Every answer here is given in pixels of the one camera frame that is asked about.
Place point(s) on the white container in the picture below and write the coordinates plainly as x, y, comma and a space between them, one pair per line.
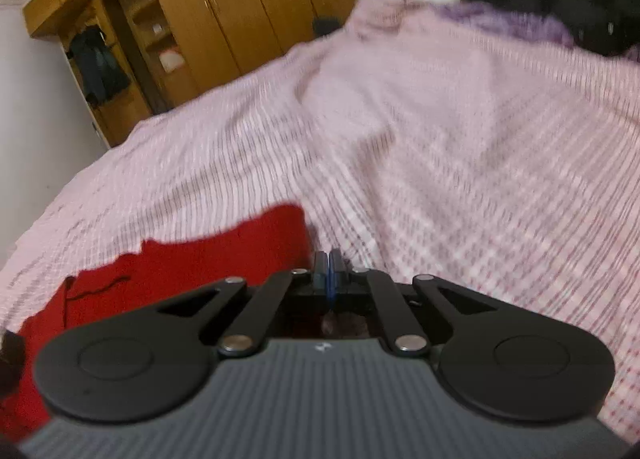
170, 60

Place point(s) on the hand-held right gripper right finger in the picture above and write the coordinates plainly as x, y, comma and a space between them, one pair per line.
336, 266

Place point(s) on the small black object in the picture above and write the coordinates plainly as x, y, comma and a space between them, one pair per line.
325, 25

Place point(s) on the dark hanging jacket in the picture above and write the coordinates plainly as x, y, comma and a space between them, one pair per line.
97, 66

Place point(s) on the purple cloth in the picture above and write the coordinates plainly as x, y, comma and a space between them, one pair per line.
520, 24

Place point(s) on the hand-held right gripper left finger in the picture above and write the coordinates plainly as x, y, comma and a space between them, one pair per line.
320, 271

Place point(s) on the red knitted cloth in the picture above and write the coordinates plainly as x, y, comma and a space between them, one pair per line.
200, 259

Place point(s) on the pink checked bed blanket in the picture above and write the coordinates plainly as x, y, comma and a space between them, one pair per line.
450, 139

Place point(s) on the wooden wardrobe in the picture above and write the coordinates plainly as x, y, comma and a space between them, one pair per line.
235, 4

